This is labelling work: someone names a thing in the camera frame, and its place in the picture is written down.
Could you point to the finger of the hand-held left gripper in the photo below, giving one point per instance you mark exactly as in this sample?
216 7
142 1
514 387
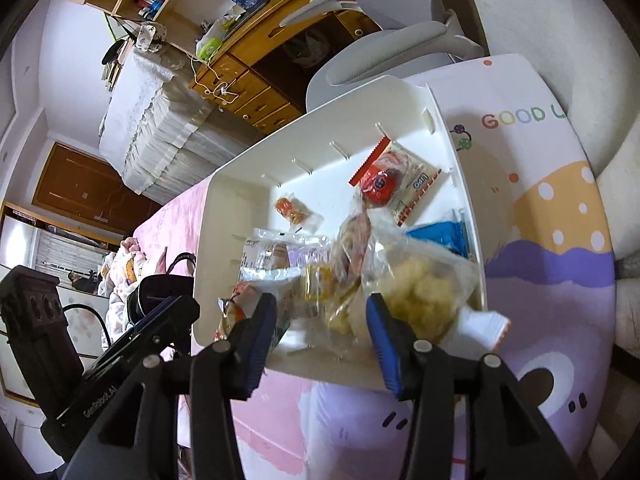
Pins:
152 317
180 325

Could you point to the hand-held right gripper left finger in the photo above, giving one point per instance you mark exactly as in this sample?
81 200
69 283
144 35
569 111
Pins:
260 345

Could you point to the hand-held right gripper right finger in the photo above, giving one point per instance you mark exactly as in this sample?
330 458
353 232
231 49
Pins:
385 350

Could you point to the red-striped clear snack packet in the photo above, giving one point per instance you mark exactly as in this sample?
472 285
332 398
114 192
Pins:
235 310

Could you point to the white red snack packet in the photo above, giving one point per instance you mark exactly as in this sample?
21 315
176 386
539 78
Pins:
270 285

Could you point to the pale cracker clear packet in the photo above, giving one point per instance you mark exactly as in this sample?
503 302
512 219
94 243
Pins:
420 290

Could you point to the yellow snack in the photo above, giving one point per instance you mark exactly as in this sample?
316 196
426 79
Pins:
330 285

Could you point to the brown white snack packet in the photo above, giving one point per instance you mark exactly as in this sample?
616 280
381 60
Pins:
272 257

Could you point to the clear purple-print cake packet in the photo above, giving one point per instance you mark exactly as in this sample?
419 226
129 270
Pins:
310 255

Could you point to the clear nut bar packet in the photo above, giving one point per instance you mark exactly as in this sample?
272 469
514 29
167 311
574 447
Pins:
355 250

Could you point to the white crinkly snack bag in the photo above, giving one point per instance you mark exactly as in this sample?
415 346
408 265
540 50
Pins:
487 327

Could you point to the blue-ended cookie packet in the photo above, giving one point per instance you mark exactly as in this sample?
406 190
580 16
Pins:
440 237

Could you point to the small orange snack packet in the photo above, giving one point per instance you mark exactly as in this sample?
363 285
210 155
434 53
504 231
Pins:
290 210

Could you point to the red-edged white snack packet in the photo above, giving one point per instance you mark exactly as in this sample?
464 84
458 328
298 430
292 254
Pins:
400 180

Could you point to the white storage box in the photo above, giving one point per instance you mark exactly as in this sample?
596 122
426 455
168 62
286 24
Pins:
320 160

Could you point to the white fluffy patterned cloth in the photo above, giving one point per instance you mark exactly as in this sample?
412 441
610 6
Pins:
115 305

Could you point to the pink blanket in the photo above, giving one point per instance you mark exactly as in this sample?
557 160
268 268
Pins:
170 220

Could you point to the wooden door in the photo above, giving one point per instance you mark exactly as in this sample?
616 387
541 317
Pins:
75 180

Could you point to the cartoon printed table cover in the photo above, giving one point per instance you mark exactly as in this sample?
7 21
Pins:
540 310

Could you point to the white lace cloth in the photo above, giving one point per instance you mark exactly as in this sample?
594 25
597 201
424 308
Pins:
150 125

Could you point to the wooden desk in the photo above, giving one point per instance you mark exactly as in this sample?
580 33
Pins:
240 75

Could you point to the green packet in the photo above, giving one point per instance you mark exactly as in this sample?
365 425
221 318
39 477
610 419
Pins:
210 49

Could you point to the white patterned pouch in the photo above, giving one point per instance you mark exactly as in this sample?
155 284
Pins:
150 36

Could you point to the black bin bag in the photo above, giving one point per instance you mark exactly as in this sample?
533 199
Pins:
307 50

